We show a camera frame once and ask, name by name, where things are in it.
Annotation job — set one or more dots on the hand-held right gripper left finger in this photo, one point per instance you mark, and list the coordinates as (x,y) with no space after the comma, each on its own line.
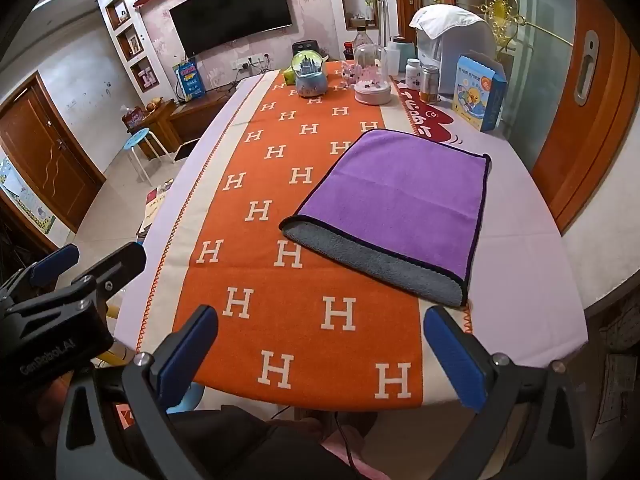
(186,355)

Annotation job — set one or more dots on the wooden sliding door frame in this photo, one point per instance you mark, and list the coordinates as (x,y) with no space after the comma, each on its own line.
(600,150)

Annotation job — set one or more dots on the white cloth cover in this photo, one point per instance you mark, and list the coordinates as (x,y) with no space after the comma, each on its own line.
(442,17)

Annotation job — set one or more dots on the stack of books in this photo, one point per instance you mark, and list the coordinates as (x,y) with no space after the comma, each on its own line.
(154,207)

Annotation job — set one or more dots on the black flat television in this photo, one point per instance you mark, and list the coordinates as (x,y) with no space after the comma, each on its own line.
(230,10)

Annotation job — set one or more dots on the clear glass bottle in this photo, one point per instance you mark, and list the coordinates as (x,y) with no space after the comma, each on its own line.
(362,36)

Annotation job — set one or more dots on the blue printed box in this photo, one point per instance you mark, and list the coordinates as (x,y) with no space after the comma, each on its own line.
(190,81)

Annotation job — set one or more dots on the orange patterned blanket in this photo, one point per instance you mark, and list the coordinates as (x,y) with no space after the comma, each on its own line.
(300,300)

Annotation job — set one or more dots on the pink flower ornament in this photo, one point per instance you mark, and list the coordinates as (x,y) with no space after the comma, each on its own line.
(344,76)

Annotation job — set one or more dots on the wall niche shelves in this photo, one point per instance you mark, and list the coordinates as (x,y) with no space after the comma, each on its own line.
(131,42)

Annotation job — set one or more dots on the colourful wall poster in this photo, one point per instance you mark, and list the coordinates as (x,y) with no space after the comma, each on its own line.
(27,200)

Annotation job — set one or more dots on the brown wooden door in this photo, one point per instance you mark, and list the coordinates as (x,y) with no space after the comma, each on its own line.
(45,155)

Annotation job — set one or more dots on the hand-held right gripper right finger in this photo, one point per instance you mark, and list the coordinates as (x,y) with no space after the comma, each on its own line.
(456,360)

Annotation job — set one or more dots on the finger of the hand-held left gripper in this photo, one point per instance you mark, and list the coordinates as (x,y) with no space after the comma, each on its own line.
(52,262)
(117,265)

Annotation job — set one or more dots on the purple and grey towel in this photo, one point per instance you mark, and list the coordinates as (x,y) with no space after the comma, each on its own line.
(400,195)

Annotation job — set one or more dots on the white pill bottle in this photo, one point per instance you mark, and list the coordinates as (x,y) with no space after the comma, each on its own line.
(413,75)

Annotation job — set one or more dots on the white plastic jug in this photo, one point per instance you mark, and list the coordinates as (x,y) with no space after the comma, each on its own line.
(397,55)

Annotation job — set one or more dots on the black small appliance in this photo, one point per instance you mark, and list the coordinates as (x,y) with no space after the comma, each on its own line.
(306,46)

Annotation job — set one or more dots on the light blue plastic stool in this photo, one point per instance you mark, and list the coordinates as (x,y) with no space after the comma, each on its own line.
(186,399)

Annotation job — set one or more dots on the person's dark clothing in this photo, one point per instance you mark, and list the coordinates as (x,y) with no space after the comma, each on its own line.
(250,447)

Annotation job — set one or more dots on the blue printed carton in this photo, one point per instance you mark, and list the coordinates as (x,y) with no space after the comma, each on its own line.
(477,97)

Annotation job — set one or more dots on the green box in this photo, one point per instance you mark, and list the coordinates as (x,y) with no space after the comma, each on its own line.
(289,76)

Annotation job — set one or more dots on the blue round stool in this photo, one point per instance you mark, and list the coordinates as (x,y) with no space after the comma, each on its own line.
(137,139)

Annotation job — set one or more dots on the metal lidded jar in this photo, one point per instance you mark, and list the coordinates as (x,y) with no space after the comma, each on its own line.
(429,85)

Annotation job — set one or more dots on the wooden television cabinet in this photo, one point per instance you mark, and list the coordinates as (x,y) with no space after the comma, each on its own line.
(192,115)

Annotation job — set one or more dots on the red printed mat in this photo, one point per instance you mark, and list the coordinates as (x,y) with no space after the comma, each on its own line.
(425,116)

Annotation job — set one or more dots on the lilac tablecloth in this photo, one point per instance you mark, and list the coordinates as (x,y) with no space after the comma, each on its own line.
(525,260)

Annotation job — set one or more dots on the red tissue box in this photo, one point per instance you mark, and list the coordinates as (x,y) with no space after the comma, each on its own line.
(133,117)

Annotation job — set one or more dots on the white water dispenser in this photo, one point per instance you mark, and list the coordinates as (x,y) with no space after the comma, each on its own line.
(465,42)

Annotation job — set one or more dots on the golden door ornament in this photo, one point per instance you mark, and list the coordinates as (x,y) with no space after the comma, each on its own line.
(500,7)

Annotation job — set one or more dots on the castle snow globe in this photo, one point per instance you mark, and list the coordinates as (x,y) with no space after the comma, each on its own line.
(311,77)

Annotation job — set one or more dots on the glass dome with pink base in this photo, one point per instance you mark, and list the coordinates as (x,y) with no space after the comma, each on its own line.
(372,91)

